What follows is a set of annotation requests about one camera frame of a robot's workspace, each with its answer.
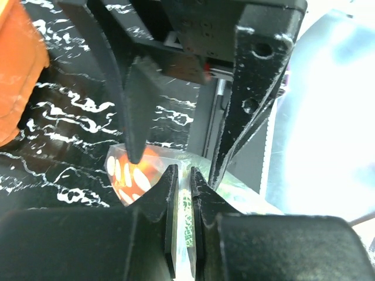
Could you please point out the green netted melon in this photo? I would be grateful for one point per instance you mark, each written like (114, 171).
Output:
(185, 216)

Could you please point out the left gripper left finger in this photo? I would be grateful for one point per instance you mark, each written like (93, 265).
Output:
(137, 242)

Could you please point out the polka dot zip bag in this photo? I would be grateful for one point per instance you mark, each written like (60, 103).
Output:
(233, 190)

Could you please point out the orange plastic basket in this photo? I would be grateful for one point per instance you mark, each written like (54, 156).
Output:
(23, 58)

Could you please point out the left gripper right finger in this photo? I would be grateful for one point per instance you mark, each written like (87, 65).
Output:
(234, 246)

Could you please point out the orange bell pepper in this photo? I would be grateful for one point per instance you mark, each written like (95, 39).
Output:
(137, 179)

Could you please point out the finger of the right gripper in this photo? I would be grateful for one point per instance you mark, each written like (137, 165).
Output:
(134, 111)

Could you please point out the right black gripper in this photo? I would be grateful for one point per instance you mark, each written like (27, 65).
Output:
(249, 42)

